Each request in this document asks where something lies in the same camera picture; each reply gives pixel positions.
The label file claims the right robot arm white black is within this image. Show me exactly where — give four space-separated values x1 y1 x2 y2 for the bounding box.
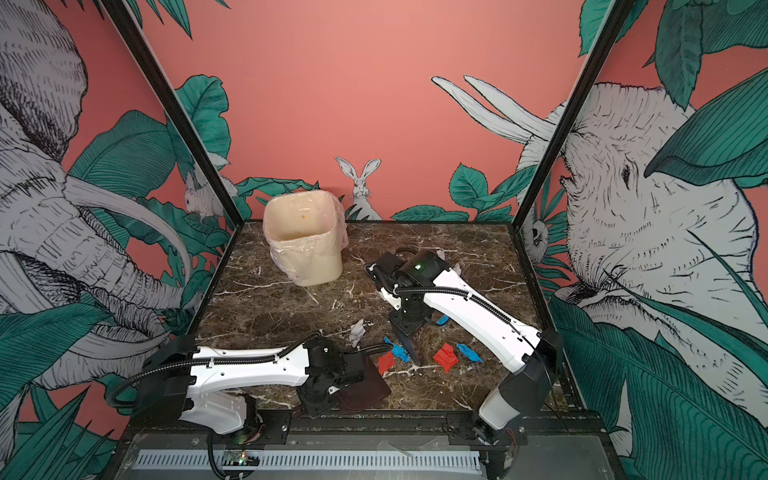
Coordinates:
364 250 564 446

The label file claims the left black frame post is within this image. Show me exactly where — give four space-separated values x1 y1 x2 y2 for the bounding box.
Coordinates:
101 0 245 228

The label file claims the black frame post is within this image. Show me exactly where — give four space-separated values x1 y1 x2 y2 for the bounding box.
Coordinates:
101 0 245 228
512 0 635 231

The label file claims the dark brown hand brush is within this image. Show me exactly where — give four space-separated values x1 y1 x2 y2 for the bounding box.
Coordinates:
392 326 421 366

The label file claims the right black frame post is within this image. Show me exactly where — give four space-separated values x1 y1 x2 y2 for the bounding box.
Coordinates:
512 0 635 231

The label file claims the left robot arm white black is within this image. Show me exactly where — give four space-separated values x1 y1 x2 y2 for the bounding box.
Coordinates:
105 332 392 438

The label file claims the white slotted cable duct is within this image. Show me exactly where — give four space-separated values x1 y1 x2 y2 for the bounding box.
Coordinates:
133 449 484 474

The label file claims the cream trash bin with liner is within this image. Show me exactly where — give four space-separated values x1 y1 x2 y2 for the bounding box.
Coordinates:
263 190 348 287

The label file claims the red paper scrap lower large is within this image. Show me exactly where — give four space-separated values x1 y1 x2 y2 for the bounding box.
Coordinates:
433 343 459 372

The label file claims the dark brown dustpan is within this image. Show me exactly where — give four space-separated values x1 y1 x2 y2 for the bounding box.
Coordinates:
336 358 391 414

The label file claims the white printed paper scrap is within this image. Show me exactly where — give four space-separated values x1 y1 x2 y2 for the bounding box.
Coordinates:
348 319 366 348

